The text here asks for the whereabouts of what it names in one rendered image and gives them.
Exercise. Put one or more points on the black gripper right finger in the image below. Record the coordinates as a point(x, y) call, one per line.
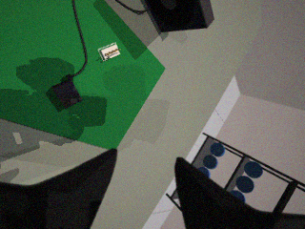
point(206, 205)

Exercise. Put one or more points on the green circuit board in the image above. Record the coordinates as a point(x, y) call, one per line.
point(40, 44)

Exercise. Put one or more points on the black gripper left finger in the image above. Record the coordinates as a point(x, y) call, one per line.
point(66, 201)

